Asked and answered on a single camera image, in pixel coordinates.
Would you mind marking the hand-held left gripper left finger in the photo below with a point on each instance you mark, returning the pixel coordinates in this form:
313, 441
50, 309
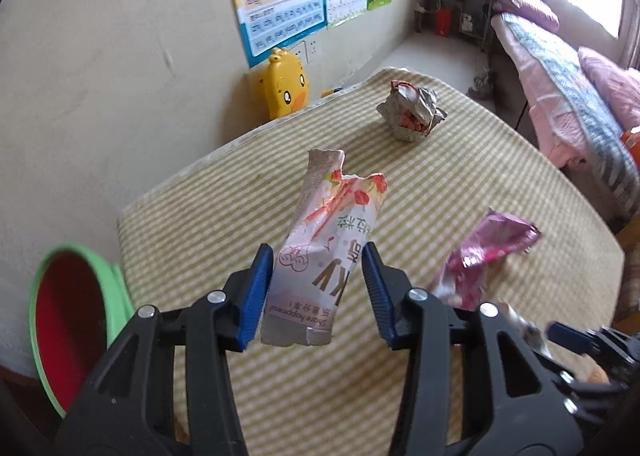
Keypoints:
254, 297

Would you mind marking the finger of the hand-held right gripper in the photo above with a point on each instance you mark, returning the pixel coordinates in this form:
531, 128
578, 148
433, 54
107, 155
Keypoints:
567, 337

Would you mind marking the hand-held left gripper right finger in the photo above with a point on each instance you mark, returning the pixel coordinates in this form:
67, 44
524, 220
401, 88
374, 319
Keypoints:
377, 297

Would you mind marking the white and pink snack wrapper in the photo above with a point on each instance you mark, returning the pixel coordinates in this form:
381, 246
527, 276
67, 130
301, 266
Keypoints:
320, 246

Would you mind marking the shiny pink wrapper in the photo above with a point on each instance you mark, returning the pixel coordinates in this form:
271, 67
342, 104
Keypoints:
480, 251

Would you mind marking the red bin with green rim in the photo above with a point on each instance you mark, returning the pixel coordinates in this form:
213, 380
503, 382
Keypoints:
70, 316

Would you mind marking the crumpled silver red wrapper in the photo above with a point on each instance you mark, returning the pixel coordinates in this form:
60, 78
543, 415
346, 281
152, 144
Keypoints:
411, 109

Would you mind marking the orange box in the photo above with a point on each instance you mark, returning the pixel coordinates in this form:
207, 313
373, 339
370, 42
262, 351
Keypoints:
632, 144

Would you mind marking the yellow duck stool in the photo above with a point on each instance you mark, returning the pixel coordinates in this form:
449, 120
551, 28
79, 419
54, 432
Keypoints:
282, 86

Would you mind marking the small grey bundle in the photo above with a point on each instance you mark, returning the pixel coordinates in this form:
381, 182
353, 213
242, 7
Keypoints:
480, 84

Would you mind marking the large pink pillow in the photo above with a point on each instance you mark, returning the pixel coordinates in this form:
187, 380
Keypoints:
612, 86

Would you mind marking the bed with pink pillows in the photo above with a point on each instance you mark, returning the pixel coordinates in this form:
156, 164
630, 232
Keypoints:
560, 81

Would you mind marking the small pink pillow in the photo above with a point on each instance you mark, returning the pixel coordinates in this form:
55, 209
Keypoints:
530, 4

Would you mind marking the white wall socket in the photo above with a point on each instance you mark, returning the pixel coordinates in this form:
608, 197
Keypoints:
309, 52

